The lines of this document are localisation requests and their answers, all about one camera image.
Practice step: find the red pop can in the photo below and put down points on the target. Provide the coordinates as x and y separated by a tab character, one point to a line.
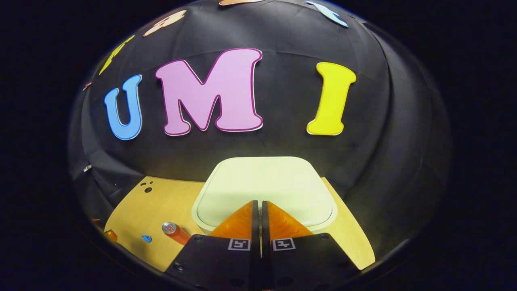
177	235

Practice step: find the blue paper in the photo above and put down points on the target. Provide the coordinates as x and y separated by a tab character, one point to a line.
146	239

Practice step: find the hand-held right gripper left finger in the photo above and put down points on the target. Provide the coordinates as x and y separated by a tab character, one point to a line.
226	262

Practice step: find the black backdrop cloth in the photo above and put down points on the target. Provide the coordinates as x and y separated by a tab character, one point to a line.
291	101

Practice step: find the pale green desktop garbage bin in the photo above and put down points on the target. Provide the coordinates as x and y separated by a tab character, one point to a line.
262	182

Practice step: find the red cloth clip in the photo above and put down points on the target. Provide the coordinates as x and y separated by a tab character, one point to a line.
87	86

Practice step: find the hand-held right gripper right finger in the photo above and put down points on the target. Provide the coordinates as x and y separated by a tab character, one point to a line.
299	262

